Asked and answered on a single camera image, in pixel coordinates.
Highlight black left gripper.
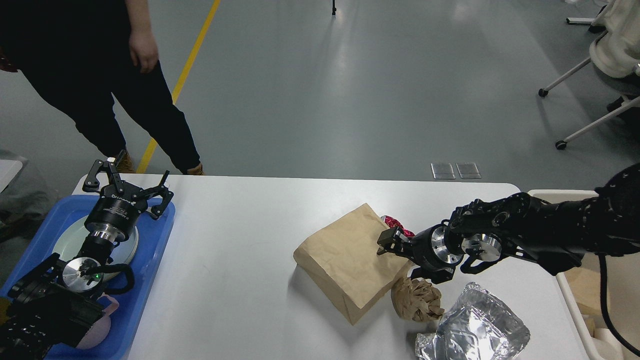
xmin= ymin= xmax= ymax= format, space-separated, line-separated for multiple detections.
xmin=82 ymin=149 xmax=175 ymax=242

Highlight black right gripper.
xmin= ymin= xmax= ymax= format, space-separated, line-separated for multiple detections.
xmin=376 ymin=225 xmax=464 ymax=285

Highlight crushed red can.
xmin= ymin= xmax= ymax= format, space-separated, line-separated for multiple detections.
xmin=381 ymin=215 xmax=415 ymax=239

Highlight large brown paper bag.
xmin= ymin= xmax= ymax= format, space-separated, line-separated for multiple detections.
xmin=293 ymin=203 xmax=411 ymax=326

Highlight green plate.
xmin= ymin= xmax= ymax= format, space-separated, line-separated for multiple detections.
xmin=52 ymin=216 xmax=121 ymax=272

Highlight pink mug dark inside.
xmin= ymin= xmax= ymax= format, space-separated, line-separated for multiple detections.
xmin=75 ymin=292 xmax=120 ymax=350

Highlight small brown paper bag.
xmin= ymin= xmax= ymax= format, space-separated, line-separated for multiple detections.
xmin=563 ymin=268 xmax=602 ymax=316

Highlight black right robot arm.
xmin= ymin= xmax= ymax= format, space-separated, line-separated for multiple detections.
xmin=377 ymin=164 xmax=640 ymax=354

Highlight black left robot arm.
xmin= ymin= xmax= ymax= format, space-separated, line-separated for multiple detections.
xmin=1 ymin=152 xmax=174 ymax=360

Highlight crumpled brown paper ball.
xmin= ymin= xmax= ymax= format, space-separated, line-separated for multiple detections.
xmin=390 ymin=277 xmax=445 ymax=322

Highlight blue plastic tray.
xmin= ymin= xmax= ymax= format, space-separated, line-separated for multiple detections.
xmin=1 ymin=194 xmax=176 ymax=360

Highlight silver floor socket plates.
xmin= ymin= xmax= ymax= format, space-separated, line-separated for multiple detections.
xmin=430 ymin=162 xmax=482 ymax=180

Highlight crumpled clear plastic bag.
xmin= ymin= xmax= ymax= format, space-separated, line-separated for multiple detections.
xmin=414 ymin=282 xmax=531 ymax=360

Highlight person in white clothes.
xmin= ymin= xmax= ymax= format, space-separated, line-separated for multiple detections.
xmin=0 ymin=149 xmax=57 ymax=230

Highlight white side table corner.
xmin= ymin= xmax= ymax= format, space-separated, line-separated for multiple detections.
xmin=0 ymin=159 xmax=23 ymax=193

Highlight person in black clothes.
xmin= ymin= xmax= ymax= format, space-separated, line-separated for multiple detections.
xmin=1 ymin=0 xmax=204 ymax=176

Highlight beige plastic bin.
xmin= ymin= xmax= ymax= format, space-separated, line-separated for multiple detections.
xmin=528 ymin=189 xmax=639 ymax=360

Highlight white office chair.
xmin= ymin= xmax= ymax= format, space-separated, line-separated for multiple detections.
xmin=537 ymin=0 xmax=640 ymax=150

